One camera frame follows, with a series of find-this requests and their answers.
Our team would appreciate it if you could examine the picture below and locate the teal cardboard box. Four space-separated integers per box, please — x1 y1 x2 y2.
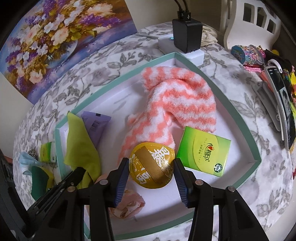
54 52 262 241

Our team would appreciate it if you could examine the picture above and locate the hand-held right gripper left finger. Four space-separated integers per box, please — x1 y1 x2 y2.
30 158 130 241

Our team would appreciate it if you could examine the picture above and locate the multicoloured cylinder toy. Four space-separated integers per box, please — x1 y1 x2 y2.
231 45 265 67

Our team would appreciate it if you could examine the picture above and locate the grey floral blanket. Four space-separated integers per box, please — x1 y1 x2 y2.
13 22 296 241

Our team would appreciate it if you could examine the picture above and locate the black charger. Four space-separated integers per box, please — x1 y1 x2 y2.
172 10 203 54

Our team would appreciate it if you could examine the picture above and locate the pink white striped sock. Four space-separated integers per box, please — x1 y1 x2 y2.
118 66 218 163

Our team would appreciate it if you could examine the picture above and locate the gold round packet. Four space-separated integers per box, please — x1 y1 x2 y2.
129 142 175 189

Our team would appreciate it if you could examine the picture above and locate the green scouring sponge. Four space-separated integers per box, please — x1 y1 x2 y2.
31 166 55 201

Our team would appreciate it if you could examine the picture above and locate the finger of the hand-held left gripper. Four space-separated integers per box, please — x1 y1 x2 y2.
35 167 87 209

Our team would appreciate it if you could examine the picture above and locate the blue face mask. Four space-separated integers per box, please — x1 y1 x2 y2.
19 152 43 174

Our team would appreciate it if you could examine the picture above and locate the purple packet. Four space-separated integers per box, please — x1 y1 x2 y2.
81 111 111 149

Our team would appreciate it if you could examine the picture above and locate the lime green cloth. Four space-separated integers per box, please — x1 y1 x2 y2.
63 112 102 188

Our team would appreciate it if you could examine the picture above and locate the floral painting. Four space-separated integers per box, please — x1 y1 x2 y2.
0 0 138 105

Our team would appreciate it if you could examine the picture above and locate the green tissue packet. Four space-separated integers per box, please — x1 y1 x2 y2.
177 126 232 178
40 142 57 163

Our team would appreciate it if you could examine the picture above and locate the pink printed packet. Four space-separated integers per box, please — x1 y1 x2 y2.
109 189 146 218

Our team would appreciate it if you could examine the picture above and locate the silver phone stand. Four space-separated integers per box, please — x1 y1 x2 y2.
252 81 281 132

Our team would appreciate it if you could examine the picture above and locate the white plastic basket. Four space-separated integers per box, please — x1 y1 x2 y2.
220 0 281 49

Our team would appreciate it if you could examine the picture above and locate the cream lace cloth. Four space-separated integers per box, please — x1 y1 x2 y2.
201 25 219 47

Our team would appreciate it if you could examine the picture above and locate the smartphone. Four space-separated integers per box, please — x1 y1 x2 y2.
264 66 296 149

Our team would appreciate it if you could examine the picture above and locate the white power strip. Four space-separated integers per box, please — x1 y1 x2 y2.
158 35 205 66

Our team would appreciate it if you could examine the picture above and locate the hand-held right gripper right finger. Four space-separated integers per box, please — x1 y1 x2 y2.
173 158 270 241

